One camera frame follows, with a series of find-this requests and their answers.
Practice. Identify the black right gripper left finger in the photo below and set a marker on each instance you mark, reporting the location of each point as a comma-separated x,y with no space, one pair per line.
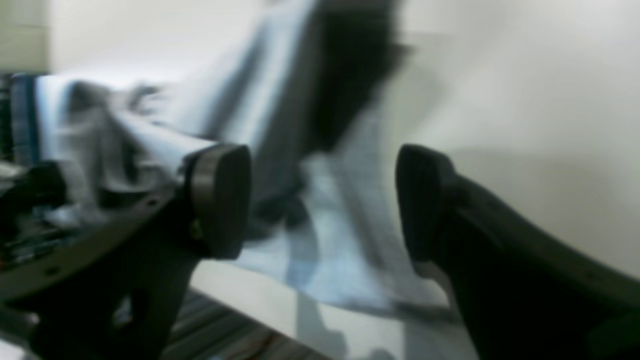
113,292

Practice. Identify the grey T-shirt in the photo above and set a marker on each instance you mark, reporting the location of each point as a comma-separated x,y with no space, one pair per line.
303,88

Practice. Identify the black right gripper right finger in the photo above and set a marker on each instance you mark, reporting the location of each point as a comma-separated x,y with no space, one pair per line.
522,294

